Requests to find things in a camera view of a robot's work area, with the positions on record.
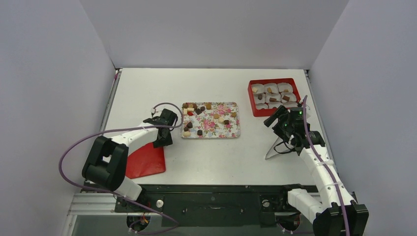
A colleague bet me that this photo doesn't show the metal serving tongs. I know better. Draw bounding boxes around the metal serving tongs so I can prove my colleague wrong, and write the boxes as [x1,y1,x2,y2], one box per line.
[264,138,295,160]

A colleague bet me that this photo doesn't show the red box lid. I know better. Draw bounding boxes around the red box lid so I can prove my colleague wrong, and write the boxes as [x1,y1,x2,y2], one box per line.
[125,143,166,179]

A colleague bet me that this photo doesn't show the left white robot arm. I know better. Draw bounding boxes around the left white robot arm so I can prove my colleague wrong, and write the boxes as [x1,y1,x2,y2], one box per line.
[82,109,178,211]

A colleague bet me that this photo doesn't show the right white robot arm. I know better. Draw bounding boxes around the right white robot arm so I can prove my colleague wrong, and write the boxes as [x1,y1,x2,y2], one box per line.
[264,105,369,236]

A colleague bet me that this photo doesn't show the red chocolate box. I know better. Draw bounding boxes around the red chocolate box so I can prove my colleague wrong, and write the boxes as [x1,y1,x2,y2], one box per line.
[248,78,302,117]

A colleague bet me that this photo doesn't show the floral rectangular tray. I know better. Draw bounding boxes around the floral rectangular tray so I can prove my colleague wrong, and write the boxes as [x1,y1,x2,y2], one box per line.
[180,102,241,139]

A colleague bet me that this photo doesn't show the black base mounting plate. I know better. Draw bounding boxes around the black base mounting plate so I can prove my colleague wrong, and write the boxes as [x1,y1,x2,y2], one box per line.
[114,184,327,228]

